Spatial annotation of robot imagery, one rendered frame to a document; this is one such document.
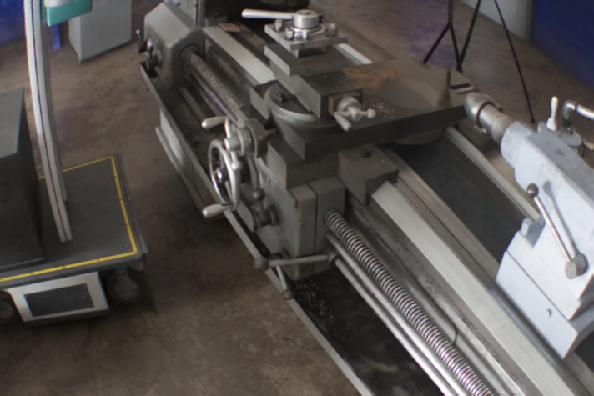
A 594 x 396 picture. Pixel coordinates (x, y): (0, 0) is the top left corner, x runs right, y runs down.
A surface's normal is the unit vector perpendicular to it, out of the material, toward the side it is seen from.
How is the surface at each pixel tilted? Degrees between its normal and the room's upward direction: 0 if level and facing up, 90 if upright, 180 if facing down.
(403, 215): 36
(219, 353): 0
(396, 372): 0
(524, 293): 90
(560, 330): 90
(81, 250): 0
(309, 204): 90
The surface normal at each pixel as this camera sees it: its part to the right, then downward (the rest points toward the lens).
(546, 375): -0.51, -0.49
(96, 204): 0.02, -0.80
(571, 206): -0.88, 0.15
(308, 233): 0.46, 0.54
